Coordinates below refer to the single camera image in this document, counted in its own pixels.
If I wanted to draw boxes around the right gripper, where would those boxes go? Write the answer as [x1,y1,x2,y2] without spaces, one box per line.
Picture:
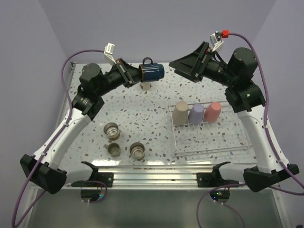
[170,41,237,87]

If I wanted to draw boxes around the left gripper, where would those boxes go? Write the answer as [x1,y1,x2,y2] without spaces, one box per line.
[95,57,151,97]

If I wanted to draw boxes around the cream metal cup brown band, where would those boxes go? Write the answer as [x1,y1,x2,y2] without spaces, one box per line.
[140,82,152,91]

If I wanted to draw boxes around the dark blue mug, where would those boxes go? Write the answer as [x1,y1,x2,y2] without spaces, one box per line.
[139,57,165,83]

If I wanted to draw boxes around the beige plastic cup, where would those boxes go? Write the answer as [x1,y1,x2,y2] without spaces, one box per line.
[172,101,188,125]

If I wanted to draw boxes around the lilac plastic cup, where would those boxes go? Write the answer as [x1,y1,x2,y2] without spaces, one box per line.
[188,104,204,124]

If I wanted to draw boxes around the pink plastic cup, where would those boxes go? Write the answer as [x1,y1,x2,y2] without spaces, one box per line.
[204,102,222,122]

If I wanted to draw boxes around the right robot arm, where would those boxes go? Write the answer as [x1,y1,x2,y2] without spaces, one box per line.
[169,42,299,192]

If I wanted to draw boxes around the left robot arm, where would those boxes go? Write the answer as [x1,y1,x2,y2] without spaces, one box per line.
[20,58,143,194]

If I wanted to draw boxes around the clear acrylic dish rack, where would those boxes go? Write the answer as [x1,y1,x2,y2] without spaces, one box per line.
[168,101,252,157]

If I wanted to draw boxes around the steel cup brown base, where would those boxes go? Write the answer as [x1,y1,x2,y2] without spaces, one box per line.
[104,123,120,141]

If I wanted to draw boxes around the steel cup front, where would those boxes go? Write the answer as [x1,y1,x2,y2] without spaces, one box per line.
[129,142,145,161]

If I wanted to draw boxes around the small steel mug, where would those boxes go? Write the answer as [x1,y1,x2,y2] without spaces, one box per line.
[104,142,121,157]

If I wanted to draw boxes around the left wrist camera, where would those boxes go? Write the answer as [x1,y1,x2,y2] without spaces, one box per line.
[103,43,116,66]

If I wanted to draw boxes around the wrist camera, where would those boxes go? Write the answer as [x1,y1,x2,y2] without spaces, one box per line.
[103,43,116,66]
[210,30,229,52]

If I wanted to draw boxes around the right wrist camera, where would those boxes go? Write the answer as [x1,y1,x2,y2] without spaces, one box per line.
[210,30,229,52]

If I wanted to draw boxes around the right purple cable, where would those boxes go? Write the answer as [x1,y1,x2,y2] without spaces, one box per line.
[196,32,304,228]

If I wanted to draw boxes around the purple cable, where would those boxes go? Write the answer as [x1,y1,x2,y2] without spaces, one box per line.
[196,32,304,228]
[11,49,106,226]

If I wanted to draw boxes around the aluminium rail frame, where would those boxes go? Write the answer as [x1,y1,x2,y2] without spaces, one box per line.
[19,62,283,228]

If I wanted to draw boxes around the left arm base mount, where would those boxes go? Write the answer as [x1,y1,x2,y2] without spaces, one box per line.
[66,161,114,204]

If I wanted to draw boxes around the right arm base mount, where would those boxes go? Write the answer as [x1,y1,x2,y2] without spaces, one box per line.
[196,161,239,203]

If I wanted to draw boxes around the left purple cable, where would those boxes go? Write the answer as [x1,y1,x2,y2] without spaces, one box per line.
[11,49,106,226]

